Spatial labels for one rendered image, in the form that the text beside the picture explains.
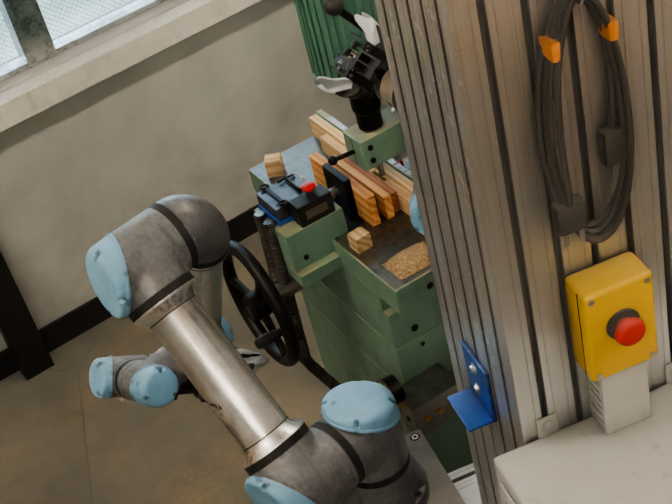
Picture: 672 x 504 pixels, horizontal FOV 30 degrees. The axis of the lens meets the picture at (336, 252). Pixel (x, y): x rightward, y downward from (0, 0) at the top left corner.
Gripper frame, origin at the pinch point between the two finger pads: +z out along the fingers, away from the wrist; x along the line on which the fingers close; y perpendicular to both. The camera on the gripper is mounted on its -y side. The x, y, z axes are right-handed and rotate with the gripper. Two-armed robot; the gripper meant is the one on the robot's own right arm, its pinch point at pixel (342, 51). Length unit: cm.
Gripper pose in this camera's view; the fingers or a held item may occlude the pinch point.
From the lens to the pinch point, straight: 227.5
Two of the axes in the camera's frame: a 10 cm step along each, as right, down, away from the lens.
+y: -6.8, -3.2, -6.6
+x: -5.2, 8.4, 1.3
